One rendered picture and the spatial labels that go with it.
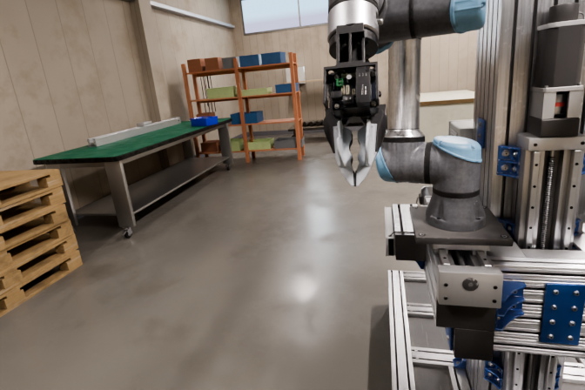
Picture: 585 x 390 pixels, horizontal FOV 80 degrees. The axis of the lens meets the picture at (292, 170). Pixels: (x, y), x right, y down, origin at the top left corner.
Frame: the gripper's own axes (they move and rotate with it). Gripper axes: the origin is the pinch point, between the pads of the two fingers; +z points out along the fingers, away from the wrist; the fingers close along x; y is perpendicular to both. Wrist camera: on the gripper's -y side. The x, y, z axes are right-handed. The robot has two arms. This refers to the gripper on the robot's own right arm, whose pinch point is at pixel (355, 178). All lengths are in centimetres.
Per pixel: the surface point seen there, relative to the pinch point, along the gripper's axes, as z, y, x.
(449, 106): -235, -580, 119
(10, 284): 45, -158, -265
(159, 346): 71, -147, -128
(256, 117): -211, -512, -219
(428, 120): -215, -590, 84
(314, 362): 71, -148, -34
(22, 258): 27, -164, -267
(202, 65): -303, -469, -312
